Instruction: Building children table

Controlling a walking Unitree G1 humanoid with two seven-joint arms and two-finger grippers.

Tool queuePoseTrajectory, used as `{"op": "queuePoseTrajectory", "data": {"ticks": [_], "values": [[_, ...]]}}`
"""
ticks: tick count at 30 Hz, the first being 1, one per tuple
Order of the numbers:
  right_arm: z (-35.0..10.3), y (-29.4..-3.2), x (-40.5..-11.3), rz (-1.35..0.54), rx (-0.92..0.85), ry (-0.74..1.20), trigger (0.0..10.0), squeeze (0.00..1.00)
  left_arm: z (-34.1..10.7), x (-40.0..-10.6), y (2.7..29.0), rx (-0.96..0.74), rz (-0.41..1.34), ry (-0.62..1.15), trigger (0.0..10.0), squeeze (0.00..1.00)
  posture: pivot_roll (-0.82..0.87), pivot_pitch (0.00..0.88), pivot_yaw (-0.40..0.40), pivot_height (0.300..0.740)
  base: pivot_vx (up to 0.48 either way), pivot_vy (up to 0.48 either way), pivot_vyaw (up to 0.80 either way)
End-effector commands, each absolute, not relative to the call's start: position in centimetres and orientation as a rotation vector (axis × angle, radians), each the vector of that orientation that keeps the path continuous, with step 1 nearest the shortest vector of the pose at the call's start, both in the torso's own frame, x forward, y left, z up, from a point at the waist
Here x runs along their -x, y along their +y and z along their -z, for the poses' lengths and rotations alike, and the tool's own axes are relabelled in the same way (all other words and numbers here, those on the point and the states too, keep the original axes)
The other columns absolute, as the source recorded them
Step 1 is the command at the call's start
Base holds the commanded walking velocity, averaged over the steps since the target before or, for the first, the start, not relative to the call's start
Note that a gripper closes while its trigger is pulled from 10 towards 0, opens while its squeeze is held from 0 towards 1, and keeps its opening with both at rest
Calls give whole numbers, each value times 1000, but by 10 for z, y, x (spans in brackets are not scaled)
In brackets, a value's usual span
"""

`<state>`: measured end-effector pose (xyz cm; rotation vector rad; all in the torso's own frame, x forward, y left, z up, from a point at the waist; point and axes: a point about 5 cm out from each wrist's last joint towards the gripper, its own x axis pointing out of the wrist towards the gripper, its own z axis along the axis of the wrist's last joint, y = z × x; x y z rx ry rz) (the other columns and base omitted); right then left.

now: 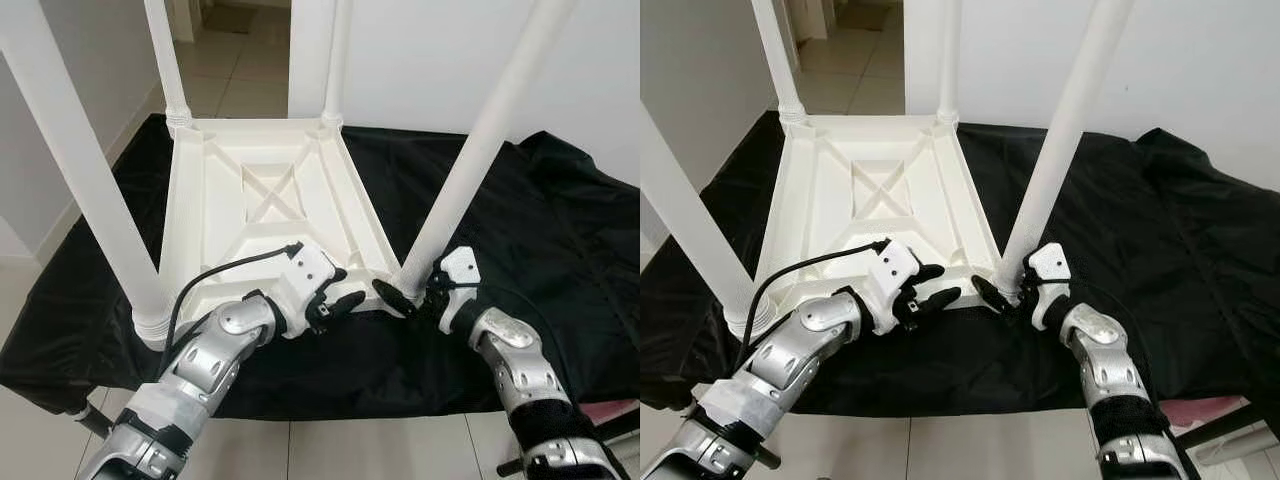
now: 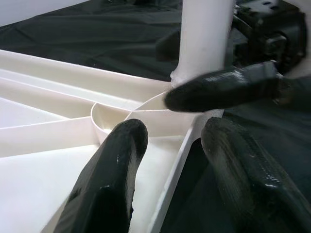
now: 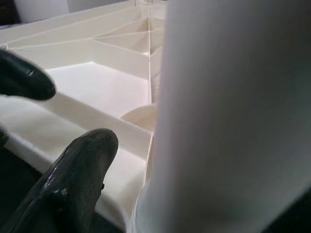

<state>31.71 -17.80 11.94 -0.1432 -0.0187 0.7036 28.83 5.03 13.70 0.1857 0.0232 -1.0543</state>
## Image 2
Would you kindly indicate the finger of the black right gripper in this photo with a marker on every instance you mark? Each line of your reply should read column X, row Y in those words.
column 218, row 89
column 167, row 46

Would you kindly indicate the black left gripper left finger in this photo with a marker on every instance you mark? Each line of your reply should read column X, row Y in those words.
column 109, row 182

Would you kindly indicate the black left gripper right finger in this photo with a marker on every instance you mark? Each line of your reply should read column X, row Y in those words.
column 243, row 182

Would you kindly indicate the white plastic table leg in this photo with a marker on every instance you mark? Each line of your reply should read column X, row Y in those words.
column 204, row 36

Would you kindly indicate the white plastic children table top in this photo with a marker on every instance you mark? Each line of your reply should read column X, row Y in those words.
column 48, row 170

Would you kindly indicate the black shiny table cloth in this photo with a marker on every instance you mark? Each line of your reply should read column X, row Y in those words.
column 97, row 31

